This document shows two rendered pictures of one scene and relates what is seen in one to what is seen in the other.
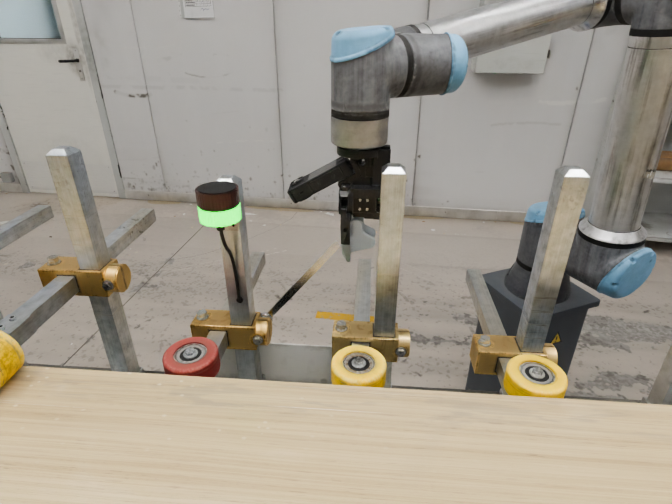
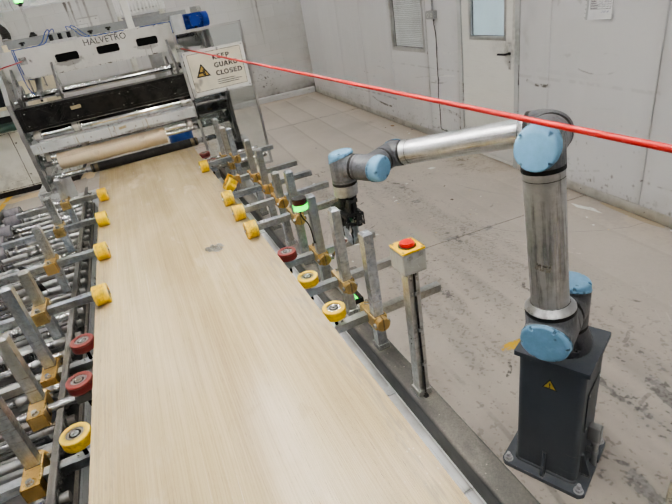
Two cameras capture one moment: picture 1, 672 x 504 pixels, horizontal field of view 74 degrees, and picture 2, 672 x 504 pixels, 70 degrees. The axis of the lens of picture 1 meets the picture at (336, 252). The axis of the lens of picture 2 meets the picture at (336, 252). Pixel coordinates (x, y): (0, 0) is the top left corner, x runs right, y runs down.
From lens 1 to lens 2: 1.59 m
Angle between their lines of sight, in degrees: 58
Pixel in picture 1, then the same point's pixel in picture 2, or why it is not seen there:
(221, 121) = (598, 116)
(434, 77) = (359, 175)
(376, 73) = (334, 170)
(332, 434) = (275, 285)
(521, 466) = (286, 315)
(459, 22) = (419, 142)
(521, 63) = not seen: outside the picture
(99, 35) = (526, 34)
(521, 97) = not seen: outside the picture
